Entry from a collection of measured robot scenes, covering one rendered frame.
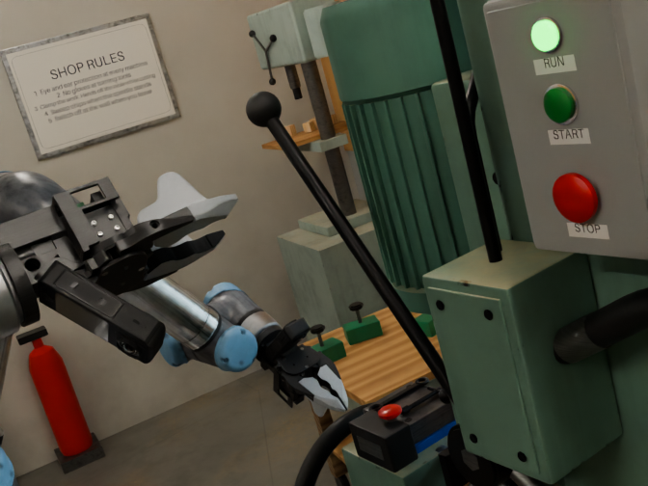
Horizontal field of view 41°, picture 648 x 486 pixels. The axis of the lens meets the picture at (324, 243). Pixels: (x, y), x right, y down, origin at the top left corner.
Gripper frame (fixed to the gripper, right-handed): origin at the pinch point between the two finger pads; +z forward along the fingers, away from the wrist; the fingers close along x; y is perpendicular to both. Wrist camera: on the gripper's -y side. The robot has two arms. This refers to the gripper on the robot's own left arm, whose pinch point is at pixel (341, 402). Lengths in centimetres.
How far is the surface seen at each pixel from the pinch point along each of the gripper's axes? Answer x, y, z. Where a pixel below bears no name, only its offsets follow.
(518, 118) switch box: 27, -85, 39
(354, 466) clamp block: 16.3, -17.8, 19.3
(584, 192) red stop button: 28, -83, 46
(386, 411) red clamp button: 13.6, -28.5, 21.1
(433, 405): 7.0, -26.5, 23.1
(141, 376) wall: -50, 186, -176
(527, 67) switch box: 27, -88, 39
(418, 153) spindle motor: 16, -68, 22
